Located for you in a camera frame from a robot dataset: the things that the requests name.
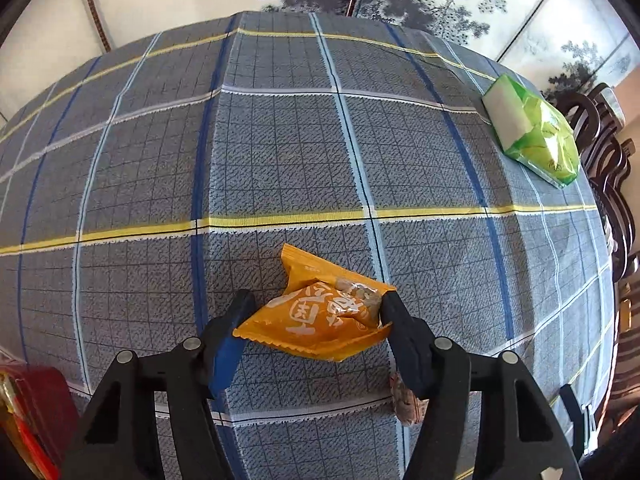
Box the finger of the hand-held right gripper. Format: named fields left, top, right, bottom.
left=559, top=384, right=587, bottom=461

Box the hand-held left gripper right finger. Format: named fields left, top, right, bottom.
left=378, top=291, right=583, bottom=480

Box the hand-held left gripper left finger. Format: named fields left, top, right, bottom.
left=60, top=288, right=257, bottom=480

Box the orange snack packet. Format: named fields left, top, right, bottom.
left=232, top=243, right=398, bottom=363

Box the dark red box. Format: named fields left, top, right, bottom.
left=0, top=355, right=81, bottom=480

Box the small clear red-print snack packet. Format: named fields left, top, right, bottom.
left=389, top=371, right=426, bottom=427

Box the dark wooden chair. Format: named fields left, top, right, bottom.
left=555, top=82, right=640, bottom=281
left=595, top=280, right=640, bottom=441

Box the grey plaid tablecloth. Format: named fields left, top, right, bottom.
left=0, top=10, right=618, bottom=480

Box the green tissue pack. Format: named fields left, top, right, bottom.
left=481, top=73, right=582, bottom=189

